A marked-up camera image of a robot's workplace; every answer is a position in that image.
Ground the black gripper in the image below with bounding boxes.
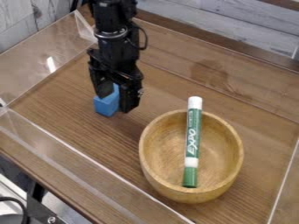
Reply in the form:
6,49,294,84
89,27,146,113

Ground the blue foam block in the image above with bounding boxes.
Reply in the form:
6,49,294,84
94,84,119,117

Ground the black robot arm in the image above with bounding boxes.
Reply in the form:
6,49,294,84
89,0,147,116

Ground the brown wooden bowl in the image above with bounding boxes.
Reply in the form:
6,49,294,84
139,109,245,204

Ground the green Expo marker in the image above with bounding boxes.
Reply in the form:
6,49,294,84
182,96,204,188

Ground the clear acrylic tray wall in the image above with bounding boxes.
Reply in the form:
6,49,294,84
0,10,299,224

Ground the black metal bracket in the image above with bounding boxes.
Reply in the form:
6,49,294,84
27,200,69,224

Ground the black cable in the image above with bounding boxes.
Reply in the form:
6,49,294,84
0,196,31,224

